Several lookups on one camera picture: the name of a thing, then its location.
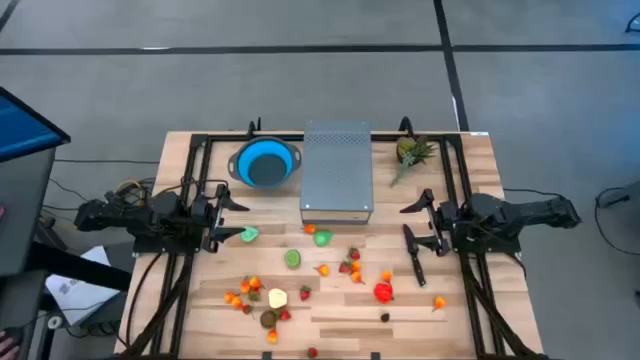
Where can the green toy lime half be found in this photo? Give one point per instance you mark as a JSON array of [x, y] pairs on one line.
[[292, 259]]

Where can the orange toy peach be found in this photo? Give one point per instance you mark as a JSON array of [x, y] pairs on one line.
[[255, 282], [236, 302], [244, 287], [386, 276], [229, 297], [356, 266], [439, 302], [324, 270], [272, 336], [356, 277], [310, 229]]

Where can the grey perforated metal stand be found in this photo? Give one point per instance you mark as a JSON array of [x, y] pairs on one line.
[[337, 170]]

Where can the person's hand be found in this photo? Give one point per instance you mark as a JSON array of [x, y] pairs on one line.
[[6, 346]]

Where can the blue screen monitor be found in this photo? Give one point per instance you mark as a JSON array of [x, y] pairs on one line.
[[25, 125]]

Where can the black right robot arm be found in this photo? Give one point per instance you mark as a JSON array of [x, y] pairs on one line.
[[500, 215]]

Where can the white paper sheet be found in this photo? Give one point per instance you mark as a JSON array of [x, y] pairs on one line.
[[75, 295]]

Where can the black desk bar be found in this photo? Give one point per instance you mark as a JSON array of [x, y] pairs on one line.
[[80, 267]]

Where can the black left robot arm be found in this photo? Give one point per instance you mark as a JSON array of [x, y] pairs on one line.
[[150, 220]]

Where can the white tape roll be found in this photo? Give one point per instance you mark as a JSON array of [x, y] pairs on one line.
[[59, 322]]

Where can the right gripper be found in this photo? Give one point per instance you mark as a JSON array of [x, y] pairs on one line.
[[442, 220]]

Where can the small dark toy fruit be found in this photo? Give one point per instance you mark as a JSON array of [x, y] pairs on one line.
[[384, 317]]

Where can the potted succulent plant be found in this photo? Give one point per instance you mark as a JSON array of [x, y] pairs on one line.
[[407, 147]]

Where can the brown toy kiwi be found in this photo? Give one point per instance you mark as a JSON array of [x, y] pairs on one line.
[[268, 319]]

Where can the black caster leg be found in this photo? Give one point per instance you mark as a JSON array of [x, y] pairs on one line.
[[635, 27]]

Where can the blue collapsible bowl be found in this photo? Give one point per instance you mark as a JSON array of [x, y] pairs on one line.
[[247, 157]]

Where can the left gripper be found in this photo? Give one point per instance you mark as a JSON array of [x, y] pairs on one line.
[[207, 215]]

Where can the dark green toy fruit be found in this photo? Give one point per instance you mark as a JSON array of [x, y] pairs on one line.
[[254, 296]]

